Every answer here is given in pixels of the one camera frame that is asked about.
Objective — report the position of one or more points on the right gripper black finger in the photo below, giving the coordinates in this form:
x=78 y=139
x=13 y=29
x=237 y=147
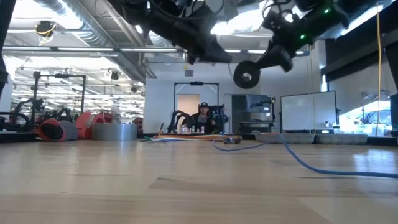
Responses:
x=269 y=59
x=286 y=59

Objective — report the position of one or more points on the black plastic spool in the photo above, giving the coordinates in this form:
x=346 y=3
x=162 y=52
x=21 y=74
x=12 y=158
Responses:
x=239 y=77

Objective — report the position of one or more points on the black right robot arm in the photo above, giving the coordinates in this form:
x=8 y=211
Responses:
x=394 y=115

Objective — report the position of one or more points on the black background robot arm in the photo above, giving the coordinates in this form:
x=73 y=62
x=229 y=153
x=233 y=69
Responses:
x=31 y=104
x=175 y=119

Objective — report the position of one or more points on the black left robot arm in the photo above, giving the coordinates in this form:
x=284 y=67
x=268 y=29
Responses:
x=6 y=46

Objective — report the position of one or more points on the whiteboard on stand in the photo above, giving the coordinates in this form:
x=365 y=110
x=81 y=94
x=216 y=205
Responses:
x=308 y=112

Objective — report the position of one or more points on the black cabinet with monitor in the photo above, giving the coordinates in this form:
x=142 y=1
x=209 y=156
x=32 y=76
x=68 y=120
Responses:
x=239 y=112

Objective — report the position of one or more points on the person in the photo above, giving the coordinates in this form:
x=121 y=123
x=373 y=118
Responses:
x=203 y=119

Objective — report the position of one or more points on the black hanging spot lamp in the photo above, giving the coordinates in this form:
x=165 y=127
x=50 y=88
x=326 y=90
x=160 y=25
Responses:
x=114 y=75
x=134 y=89

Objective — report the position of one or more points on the long ceiling light strip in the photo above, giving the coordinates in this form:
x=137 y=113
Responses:
x=87 y=49

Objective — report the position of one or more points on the red tape dispenser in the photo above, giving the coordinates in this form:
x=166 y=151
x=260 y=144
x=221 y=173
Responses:
x=82 y=124

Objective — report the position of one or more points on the grey cylinder with red rim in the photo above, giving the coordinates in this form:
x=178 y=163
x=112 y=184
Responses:
x=70 y=130

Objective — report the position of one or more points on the grey wall vent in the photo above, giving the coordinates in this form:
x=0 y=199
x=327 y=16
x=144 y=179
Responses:
x=189 y=73

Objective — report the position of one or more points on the black gantry frame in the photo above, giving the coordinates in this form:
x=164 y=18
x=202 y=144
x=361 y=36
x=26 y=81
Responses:
x=196 y=83

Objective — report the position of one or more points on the grey duct tape roll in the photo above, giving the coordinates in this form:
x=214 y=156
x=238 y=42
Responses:
x=115 y=132

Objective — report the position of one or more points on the black robot station frame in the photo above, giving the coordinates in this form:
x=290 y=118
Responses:
x=83 y=96

